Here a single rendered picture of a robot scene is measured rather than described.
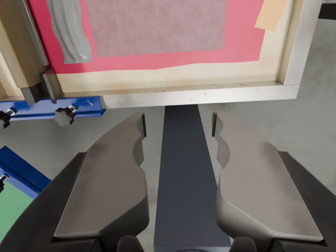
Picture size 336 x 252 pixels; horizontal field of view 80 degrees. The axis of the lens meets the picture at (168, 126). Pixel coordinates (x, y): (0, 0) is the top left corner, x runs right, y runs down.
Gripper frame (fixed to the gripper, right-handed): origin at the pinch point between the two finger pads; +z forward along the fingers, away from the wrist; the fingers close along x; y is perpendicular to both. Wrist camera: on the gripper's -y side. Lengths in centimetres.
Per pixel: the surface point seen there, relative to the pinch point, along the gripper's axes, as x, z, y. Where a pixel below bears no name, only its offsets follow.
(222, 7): 10.2, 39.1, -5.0
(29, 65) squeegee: -30.7, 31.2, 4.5
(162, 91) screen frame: -3.3, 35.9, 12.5
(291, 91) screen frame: 27.9, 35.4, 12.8
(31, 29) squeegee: -30.3, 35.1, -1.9
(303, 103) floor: 99, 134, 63
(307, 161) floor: 122, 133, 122
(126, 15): -10.6, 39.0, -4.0
